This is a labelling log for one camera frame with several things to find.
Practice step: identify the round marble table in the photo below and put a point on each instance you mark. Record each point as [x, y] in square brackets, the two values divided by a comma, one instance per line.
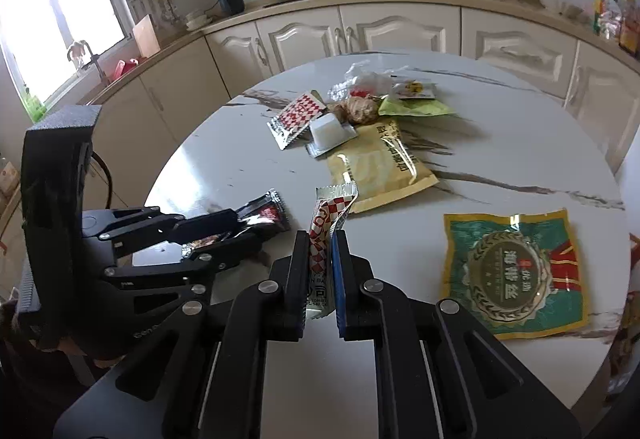
[500, 159]

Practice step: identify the white plastic jelly cup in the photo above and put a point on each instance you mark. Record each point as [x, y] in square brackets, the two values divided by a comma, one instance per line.
[330, 131]

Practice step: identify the clear plastic bag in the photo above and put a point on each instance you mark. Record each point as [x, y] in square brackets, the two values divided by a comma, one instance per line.
[367, 79]

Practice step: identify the dark red foil wrapper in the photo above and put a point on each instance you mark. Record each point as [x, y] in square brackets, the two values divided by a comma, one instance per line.
[270, 214]

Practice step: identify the green gold vacuum packet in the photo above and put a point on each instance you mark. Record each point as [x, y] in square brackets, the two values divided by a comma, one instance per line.
[510, 269]

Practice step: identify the small white yellow packet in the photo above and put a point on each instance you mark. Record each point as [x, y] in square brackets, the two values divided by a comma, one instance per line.
[414, 90]

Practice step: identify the metal kitchen faucet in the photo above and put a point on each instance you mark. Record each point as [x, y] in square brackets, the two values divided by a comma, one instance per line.
[85, 56]

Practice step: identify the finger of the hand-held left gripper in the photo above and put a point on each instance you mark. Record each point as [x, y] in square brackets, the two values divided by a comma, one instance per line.
[235, 249]
[210, 224]

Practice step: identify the green dish soap bottle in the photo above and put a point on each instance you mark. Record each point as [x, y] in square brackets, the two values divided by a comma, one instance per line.
[34, 106]

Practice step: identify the sliding kitchen window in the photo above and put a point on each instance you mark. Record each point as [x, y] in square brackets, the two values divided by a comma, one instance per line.
[50, 9]

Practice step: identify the wooden cutting board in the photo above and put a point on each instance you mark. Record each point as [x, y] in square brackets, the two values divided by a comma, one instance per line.
[146, 36]

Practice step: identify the ginger root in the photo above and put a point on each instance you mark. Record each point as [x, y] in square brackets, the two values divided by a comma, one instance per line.
[360, 110]

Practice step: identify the mustard yellow snack packet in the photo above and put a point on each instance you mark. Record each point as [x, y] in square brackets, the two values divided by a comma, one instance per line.
[380, 169]

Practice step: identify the cream base cabinet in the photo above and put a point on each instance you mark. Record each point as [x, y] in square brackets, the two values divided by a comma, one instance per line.
[400, 29]

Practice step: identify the cluster of condiment bottles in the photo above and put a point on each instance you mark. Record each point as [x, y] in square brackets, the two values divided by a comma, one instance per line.
[617, 14]

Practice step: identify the red dish rack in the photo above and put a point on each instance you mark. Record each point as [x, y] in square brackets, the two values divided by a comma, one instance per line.
[125, 69]

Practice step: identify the long red checkered wrapper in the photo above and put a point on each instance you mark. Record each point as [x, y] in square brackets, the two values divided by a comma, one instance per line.
[325, 224]

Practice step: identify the square red checkered packet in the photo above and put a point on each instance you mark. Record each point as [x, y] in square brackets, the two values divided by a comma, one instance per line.
[297, 116]

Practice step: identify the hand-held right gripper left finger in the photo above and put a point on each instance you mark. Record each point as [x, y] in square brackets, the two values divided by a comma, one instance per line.
[300, 274]

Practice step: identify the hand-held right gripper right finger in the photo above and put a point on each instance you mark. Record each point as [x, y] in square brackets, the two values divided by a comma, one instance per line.
[341, 279]

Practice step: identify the wide lime green packet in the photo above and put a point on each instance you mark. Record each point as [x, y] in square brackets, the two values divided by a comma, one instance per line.
[420, 107]

